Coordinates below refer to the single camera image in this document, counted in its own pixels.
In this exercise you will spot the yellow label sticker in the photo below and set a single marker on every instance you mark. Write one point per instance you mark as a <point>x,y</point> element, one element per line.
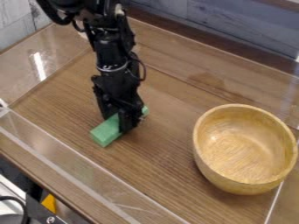
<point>50,203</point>

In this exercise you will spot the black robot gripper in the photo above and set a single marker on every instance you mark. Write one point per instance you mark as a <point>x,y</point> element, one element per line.
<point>115,88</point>

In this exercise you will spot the clear acrylic front wall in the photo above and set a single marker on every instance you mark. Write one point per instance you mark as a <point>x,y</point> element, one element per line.
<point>118,184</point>

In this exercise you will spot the green rectangular block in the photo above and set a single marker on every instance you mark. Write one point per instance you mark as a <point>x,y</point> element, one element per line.
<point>107,133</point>

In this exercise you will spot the brown wooden bowl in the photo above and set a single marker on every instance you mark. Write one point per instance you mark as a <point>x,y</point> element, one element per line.
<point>244,149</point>

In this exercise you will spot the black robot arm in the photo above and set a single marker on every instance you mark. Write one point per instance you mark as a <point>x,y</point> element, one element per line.
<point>102,20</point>

